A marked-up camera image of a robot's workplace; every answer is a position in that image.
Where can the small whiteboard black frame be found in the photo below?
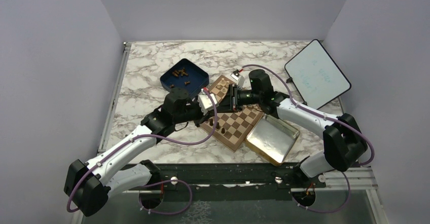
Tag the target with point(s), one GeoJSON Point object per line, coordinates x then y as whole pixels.
{"type": "Point", "coordinates": [316, 76]}

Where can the aluminium frame rail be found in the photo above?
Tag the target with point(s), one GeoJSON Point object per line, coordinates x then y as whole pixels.
{"type": "Point", "coordinates": [88, 184]}

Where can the blue square tin tray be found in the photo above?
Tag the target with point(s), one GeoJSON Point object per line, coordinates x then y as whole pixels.
{"type": "Point", "coordinates": [186, 75]}

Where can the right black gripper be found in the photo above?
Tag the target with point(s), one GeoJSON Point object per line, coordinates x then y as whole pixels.
{"type": "Point", "coordinates": [233, 98]}

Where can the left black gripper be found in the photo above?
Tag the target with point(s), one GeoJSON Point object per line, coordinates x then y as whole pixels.
{"type": "Point", "coordinates": [210, 114]}

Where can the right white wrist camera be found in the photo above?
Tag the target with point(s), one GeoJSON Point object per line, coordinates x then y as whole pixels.
{"type": "Point", "coordinates": [239, 79]}

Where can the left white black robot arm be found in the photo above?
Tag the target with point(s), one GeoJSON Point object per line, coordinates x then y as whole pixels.
{"type": "Point", "coordinates": [155, 127]}

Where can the wooden chess board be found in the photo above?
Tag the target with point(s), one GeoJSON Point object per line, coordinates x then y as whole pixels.
{"type": "Point", "coordinates": [237, 125]}

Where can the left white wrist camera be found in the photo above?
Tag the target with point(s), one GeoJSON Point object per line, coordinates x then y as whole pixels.
{"type": "Point", "coordinates": [207, 100]}

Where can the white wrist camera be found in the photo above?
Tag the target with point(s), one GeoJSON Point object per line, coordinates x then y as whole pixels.
{"type": "Point", "coordinates": [207, 100]}
{"type": "Point", "coordinates": [239, 79]}

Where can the gold metal tin lid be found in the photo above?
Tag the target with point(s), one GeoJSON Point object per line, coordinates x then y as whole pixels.
{"type": "Point", "coordinates": [272, 139]}

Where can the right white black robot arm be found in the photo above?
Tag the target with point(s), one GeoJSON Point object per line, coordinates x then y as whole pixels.
{"type": "Point", "coordinates": [343, 142]}

